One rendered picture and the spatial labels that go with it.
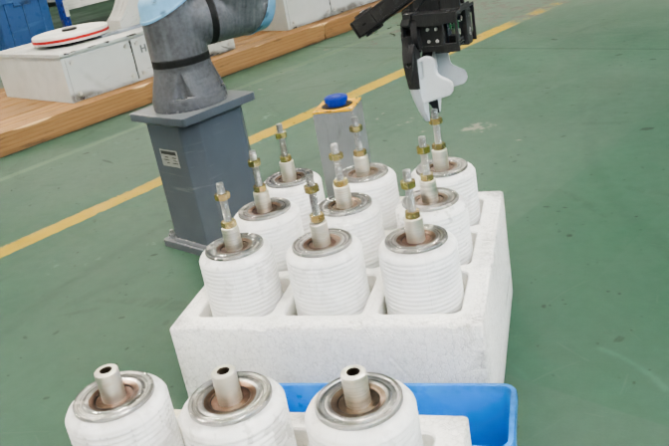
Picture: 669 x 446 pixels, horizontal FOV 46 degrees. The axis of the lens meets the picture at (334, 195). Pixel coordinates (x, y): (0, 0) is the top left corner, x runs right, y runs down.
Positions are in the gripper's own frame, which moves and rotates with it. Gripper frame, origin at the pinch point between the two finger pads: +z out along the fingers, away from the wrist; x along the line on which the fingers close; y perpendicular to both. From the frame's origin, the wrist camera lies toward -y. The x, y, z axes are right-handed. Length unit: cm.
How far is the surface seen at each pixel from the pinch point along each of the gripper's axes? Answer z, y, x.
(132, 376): 9, -9, -56
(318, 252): 9.0, -4.0, -28.4
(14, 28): 18, -386, 248
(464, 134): 34, -28, 86
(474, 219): 16.6, 5.7, -1.3
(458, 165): 8.9, 3.5, 0.3
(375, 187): 10.0, -7.0, -6.0
